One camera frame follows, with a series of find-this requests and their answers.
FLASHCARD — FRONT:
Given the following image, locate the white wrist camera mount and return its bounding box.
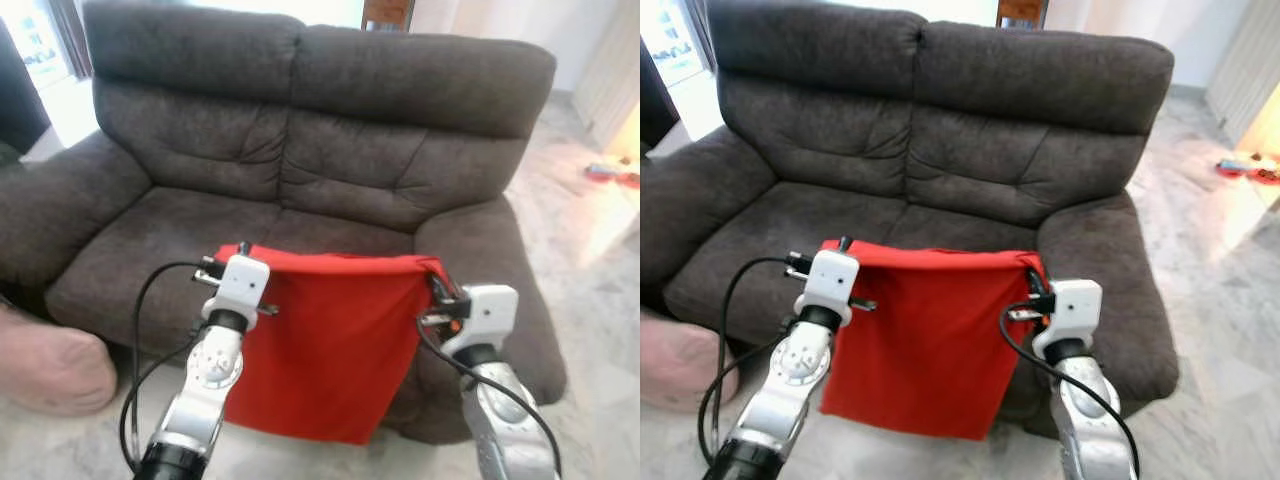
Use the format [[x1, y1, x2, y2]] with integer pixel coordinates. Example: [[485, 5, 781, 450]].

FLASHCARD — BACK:
[[1033, 280, 1103, 346], [440, 285, 521, 351], [800, 250, 861, 319], [205, 254, 271, 321]]

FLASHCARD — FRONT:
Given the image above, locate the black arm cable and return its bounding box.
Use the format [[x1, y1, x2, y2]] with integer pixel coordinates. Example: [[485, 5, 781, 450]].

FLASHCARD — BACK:
[[415, 312, 564, 480], [998, 305, 1143, 480], [697, 254, 813, 469], [118, 258, 226, 473]]

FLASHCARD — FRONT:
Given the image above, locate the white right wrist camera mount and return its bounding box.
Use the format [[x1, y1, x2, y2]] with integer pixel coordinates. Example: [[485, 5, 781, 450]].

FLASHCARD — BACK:
[[1033, 280, 1103, 346], [440, 285, 521, 351]]

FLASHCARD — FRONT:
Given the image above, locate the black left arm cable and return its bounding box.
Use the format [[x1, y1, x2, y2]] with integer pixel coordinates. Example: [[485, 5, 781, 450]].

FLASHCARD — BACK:
[[118, 258, 226, 473], [697, 254, 813, 469]]

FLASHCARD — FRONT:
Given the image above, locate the white curtain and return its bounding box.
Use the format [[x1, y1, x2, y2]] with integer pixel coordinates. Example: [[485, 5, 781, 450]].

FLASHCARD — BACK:
[[575, 0, 641, 151], [1205, 0, 1280, 146]]

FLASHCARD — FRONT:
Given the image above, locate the dark grey fabric loveseat sofa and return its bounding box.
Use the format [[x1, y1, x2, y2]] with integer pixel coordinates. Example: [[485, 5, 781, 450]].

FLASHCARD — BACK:
[[0, 0, 569, 446], [640, 0, 1181, 441]]

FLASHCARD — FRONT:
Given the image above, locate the dark wooden door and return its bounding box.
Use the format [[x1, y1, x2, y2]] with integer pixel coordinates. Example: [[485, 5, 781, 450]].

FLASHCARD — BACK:
[[640, 40, 681, 153], [0, 15, 53, 156]]

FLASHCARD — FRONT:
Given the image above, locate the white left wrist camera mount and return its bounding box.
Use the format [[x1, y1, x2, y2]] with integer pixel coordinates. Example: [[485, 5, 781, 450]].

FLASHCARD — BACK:
[[205, 254, 271, 321], [800, 250, 861, 319]]

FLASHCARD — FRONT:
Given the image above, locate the brown wooden stand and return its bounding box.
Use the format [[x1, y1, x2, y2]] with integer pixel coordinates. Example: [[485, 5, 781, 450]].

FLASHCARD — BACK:
[[362, 0, 416, 31], [997, 0, 1049, 29]]

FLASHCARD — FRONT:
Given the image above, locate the red pillow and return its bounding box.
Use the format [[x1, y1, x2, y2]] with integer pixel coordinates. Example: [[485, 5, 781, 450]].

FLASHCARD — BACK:
[[215, 242, 451, 446], [818, 238, 1049, 443]]

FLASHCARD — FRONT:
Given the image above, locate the red toy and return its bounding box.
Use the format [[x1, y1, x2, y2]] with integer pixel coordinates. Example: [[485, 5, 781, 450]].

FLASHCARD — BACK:
[[585, 160, 641, 189], [1215, 155, 1280, 186]]

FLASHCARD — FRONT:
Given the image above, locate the pink pillow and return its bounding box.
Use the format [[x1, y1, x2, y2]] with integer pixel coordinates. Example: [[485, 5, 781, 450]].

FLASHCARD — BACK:
[[0, 300, 119, 418], [640, 305, 723, 413]]

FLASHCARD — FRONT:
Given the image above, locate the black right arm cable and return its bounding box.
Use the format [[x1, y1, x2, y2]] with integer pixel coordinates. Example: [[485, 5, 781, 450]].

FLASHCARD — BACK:
[[415, 312, 564, 480], [998, 305, 1143, 480]]

